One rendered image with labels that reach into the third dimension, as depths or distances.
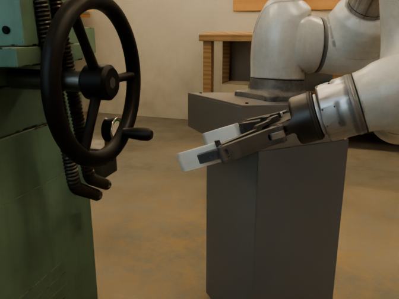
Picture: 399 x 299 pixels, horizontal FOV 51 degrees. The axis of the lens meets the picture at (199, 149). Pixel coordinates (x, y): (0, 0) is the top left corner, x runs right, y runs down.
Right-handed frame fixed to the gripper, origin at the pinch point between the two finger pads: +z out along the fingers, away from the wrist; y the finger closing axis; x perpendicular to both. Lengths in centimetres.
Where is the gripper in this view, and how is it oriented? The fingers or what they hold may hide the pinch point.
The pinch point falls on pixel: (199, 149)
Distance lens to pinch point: 70.8
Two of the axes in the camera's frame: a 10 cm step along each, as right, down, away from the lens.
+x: 3.4, 9.3, 1.6
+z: -8.9, 2.6, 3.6
